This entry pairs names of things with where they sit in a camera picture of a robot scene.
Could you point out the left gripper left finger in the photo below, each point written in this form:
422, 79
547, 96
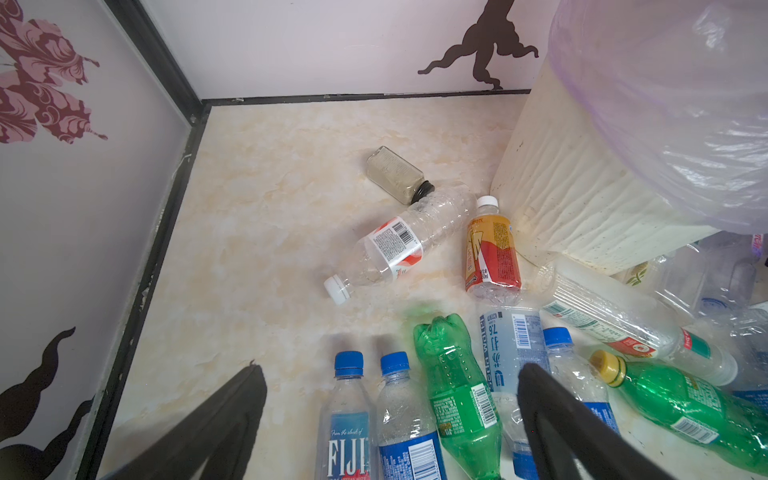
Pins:
216, 440

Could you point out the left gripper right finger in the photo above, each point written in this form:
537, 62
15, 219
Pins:
563, 433

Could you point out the Fiji water bottle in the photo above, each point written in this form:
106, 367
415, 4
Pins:
345, 435

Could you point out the white woven waste bin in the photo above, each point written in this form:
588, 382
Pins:
565, 192

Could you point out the pink plastic bin liner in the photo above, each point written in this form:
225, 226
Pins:
678, 91

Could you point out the small blue label water bottle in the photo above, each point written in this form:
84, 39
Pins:
576, 375

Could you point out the green bottle yellow cap tilted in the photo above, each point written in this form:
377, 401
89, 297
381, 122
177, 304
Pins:
691, 408

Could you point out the clear bottle green red label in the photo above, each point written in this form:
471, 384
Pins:
629, 321

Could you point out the clear bottle pale blue label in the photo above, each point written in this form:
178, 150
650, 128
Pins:
512, 336

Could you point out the green bottle yellow cap upright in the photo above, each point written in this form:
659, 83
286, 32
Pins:
468, 423

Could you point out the blue label bottle white cap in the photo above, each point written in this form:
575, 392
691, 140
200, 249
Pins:
744, 335

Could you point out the clear bottle green cap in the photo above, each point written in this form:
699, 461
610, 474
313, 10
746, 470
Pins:
675, 278

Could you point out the red yellow label drink bottle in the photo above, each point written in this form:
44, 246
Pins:
492, 272

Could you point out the clear bottle purple label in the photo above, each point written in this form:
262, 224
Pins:
730, 262

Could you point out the clear bottle red white label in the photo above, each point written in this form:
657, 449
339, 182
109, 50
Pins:
389, 251

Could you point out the glass spice jar black cap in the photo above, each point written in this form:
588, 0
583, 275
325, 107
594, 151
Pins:
398, 177

